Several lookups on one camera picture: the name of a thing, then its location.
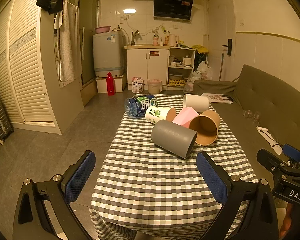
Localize small waste bin pink liner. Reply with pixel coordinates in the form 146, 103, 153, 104
147, 79, 163, 94

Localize brown kraft paper cup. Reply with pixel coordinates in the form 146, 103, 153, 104
189, 110, 221, 146

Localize white hanging towel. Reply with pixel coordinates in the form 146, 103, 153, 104
54, 0, 82, 82

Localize magazine on sofa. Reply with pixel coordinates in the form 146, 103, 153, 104
202, 93, 233, 104

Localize white sink cabinet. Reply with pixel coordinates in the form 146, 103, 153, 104
125, 45, 170, 90

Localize milk carton box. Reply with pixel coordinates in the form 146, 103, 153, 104
132, 77, 144, 94

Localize grey plastic cup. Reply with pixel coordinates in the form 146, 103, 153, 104
151, 120, 197, 159

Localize black door handle lock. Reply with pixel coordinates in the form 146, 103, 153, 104
222, 38, 232, 56

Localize red thermos bottle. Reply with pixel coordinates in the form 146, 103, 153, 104
106, 72, 115, 96

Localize grey fabric sofa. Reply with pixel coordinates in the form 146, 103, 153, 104
193, 65, 300, 181

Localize white platform box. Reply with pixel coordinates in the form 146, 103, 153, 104
96, 73, 127, 93

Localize pink box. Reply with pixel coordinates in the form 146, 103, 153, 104
172, 107, 198, 128

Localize chrome faucet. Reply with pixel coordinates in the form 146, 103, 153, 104
131, 30, 140, 46

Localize white plastic bags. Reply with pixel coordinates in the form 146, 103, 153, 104
183, 61, 212, 93

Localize light blue washing machine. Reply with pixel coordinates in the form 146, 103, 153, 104
93, 31, 124, 78

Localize white open shelf unit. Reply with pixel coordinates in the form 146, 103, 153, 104
167, 47, 196, 90

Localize black bag on wardrobe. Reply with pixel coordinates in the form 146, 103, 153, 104
36, 0, 63, 15

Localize black range hood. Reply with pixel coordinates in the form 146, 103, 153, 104
153, 0, 194, 22

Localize grey white checkered tablecloth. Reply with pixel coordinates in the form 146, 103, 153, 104
89, 93, 259, 240

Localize white paper cup green print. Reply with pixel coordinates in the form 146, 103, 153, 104
145, 106, 177, 124

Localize white electric kettle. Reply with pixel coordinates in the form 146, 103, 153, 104
168, 34, 179, 47

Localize pink basin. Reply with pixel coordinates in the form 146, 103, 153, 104
94, 25, 111, 34

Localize white louvered wardrobe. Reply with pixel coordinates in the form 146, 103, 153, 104
0, 0, 83, 134

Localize white entrance door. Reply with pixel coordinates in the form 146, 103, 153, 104
207, 0, 235, 81

